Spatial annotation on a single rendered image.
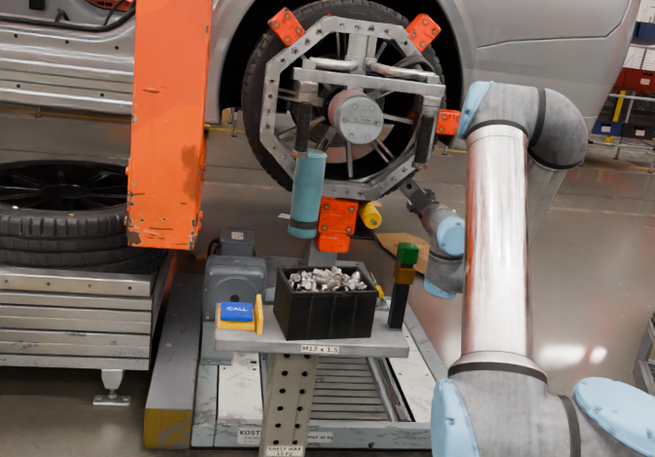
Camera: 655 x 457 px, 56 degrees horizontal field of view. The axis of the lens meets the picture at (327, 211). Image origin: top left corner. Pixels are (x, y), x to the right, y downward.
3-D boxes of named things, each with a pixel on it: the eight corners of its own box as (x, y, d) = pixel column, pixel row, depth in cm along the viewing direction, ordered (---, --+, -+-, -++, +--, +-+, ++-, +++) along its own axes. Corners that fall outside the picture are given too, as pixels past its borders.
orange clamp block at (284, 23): (303, 31, 186) (285, 6, 183) (306, 32, 178) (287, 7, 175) (286, 46, 186) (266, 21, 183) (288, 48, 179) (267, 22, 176)
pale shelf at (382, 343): (390, 322, 155) (392, 311, 154) (408, 359, 139) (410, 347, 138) (215, 314, 147) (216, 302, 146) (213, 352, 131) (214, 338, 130)
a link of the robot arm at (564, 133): (603, 82, 120) (509, 275, 172) (539, 74, 121) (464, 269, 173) (613, 123, 113) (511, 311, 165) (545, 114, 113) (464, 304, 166)
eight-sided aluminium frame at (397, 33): (416, 199, 207) (446, 31, 191) (422, 206, 201) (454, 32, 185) (252, 185, 197) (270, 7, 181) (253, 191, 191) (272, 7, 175)
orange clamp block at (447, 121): (427, 129, 201) (453, 132, 203) (435, 133, 194) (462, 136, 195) (431, 107, 199) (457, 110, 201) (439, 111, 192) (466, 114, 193)
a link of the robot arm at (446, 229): (436, 257, 158) (443, 220, 155) (422, 241, 170) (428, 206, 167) (471, 259, 160) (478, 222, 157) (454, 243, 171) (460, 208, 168)
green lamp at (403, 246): (411, 258, 143) (415, 242, 141) (416, 265, 139) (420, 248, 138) (395, 257, 142) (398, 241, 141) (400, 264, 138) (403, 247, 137)
